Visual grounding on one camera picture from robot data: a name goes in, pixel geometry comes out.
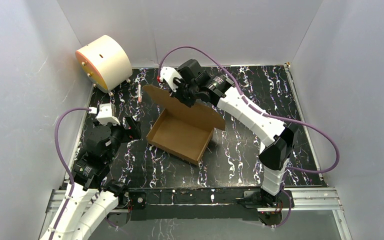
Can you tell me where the brown cardboard box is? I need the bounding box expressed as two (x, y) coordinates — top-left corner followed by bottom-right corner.
(142, 85), (226, 166)

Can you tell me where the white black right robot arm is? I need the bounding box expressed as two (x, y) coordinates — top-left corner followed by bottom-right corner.
(159, 59), (296, 207)

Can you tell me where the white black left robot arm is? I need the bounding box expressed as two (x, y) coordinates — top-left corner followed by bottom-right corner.
(41, 116), (142, 240)

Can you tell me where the pink pen on table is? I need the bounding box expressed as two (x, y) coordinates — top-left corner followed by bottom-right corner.
(137, 84), (142, 103)

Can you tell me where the cream cylindrical drum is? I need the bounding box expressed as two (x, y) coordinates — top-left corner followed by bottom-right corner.
(75, 35), (133, 93)

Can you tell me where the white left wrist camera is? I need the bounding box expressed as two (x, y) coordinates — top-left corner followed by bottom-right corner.
(88, 103), (120, 126)

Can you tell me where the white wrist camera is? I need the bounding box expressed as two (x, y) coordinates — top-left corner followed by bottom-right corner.
(88, 103), (120, 126)
(157, 66), (183, 92)

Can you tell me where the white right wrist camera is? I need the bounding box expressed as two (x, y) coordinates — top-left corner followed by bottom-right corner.
(157, 66), (183, 92)

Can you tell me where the aluminium table edge rail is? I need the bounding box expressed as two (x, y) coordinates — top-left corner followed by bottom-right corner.
(283, 61), (325, 181)

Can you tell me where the aluminium front frame rail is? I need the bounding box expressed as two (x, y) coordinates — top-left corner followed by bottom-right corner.
(45, 187), (345, 214)

